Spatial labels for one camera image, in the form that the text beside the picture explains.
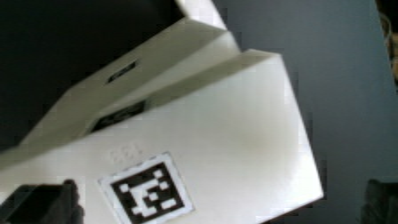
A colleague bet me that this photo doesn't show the white cabinet body box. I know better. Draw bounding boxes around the white cabinet body box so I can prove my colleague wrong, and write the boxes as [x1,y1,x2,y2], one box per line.
[21,0,239,145]

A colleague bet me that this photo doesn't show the small white cabinet top box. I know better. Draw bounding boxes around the small white cabinet top box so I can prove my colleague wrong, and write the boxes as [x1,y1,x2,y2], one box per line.
[0,50,323,224]

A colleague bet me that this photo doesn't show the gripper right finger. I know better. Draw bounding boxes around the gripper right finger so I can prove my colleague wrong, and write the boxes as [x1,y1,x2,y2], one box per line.
[360,179,398,224]

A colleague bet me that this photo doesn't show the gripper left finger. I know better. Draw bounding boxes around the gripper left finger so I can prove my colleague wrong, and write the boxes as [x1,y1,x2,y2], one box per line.
[0,179,83,224]

